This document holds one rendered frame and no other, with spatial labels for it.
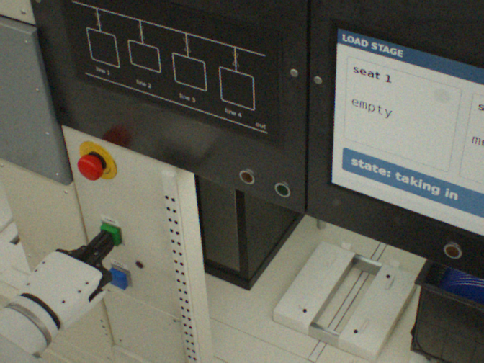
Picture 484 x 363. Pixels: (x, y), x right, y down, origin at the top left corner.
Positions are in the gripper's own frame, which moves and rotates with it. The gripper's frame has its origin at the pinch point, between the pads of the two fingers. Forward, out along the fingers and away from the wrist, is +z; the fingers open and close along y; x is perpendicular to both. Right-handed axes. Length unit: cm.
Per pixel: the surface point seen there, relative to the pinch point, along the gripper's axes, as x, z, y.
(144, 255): -2.2, 3.2, 5.6
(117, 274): -8.5, 1.8, 0.2
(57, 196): 3.8, 2.5, -9.9
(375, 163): 32, 3, 42
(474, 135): 40, 3, 52
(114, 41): 37.8, 2.5, 7.3
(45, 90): 26.3, 1.9, -6.4
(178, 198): 13.6, 3.2, 13.8
